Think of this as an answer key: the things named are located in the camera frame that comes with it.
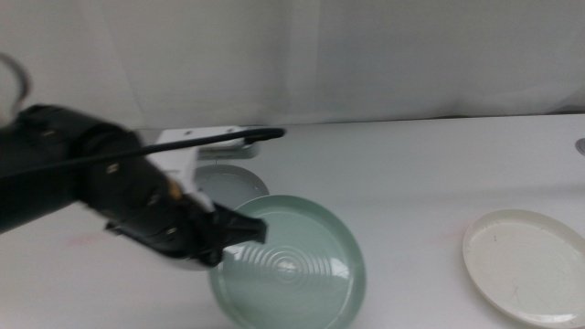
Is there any cream shallow bowl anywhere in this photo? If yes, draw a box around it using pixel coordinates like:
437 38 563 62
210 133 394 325
462 208 585 329

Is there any green shallow bowl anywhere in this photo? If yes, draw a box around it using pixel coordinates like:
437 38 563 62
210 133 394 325
208 194 367 329

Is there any grey looped cable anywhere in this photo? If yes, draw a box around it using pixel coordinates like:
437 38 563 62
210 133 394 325
0 51 32 118

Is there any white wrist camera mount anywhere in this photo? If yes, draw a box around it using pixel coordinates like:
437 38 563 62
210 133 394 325
145 126 261 214

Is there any white backdrop curtain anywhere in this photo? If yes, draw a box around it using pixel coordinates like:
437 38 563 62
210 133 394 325
0 0 585 134

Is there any grey shallow bowl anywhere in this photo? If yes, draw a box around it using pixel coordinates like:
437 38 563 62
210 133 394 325
194 163 271 212

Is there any black camera cable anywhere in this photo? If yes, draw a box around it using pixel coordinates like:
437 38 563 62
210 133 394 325
0 126 288 180

